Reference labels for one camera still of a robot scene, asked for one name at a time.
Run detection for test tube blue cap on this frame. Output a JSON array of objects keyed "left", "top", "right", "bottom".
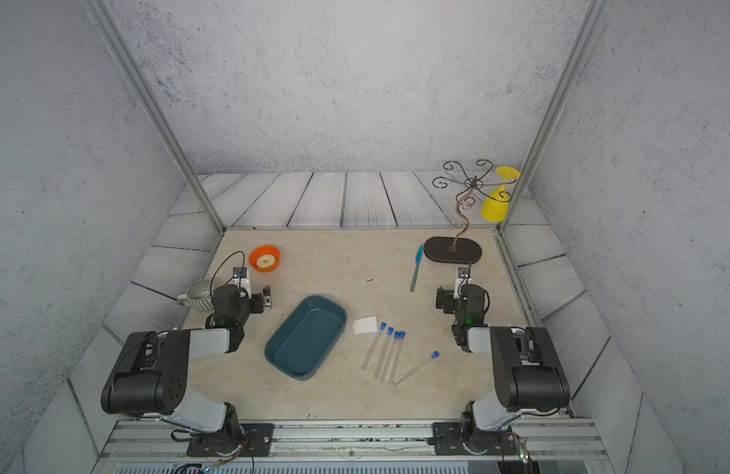
[
  {"left": 394, "top": 351, "right": 440, "bottom": 386},
  {"left": 360, "top": 322, "right": 387, "bottom": 371},
  {"left": 388, "top": 331, "right": 405, "bottom": 384},
  {"left": 374, "top": 327, "right": 394, "bottom": 379}
]

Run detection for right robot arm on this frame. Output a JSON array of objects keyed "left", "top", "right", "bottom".
[{"left": 436, "top": 284, "right": 571, "bottom": 455}]

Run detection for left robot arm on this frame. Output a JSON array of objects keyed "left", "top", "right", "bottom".
[{"left": 100, "top": 284, "right": 272, "bottom": 451}]

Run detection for orange bowl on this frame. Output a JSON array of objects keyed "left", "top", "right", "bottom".
[{"left": 250, "top": 245, "right": 281, "bottom": 273}]

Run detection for black metal cup stand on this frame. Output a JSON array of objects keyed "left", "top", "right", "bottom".
[{"left": 423, "top": 159, "right": 502, "bottom": 267}]

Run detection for teal pen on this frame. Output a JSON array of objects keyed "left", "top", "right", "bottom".
[{"left": 409, "top": 245, "right": 424, "bottom": 292}]

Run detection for teal plastic tray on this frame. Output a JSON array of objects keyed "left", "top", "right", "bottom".
[{"left": 264, "top": 295, "right": 348, "bottom": 380}]

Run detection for yellow plastic goblet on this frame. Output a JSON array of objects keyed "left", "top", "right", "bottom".
[{"left": 481, "top": 166, "right": 521, "bottom": 223}]

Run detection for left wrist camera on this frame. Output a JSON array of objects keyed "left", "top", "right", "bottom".
[{"left": 230, "top": 267, "right": 251, "bottom": 297}]

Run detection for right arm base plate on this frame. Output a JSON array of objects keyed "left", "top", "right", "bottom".
[{"left": 426, "top": 422, "right": 519, "bottom": 457}]

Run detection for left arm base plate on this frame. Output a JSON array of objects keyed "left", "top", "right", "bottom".
[{"left": 186, "top": 423, "right": 275, "bottom": 458}]

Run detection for aluminium front rail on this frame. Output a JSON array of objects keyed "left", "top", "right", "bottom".
[{"left": 99, "top": 417, "right": 614, "bottom": 473}]

